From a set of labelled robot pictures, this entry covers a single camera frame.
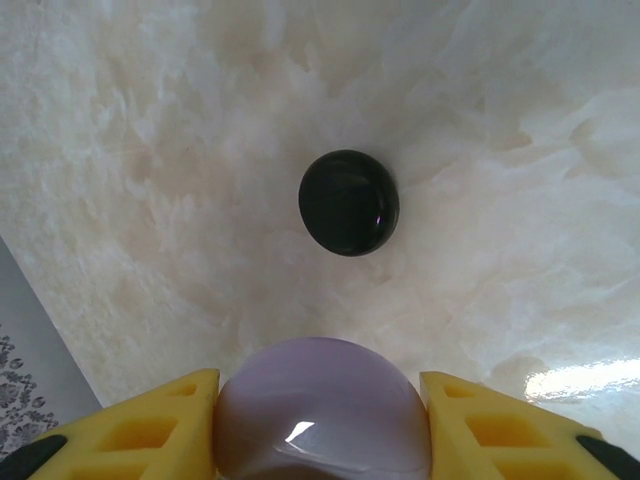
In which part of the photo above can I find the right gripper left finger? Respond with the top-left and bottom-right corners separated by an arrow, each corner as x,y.
0,368 -> 222,480

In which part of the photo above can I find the black earbud charging case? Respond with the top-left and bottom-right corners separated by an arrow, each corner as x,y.
298,148 -> 401,259

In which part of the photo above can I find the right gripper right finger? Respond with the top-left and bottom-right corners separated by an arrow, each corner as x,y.
418,369 -> 640,480

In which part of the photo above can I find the purple earbud charging case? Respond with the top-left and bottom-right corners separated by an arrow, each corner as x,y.
213,335 -> 432,480

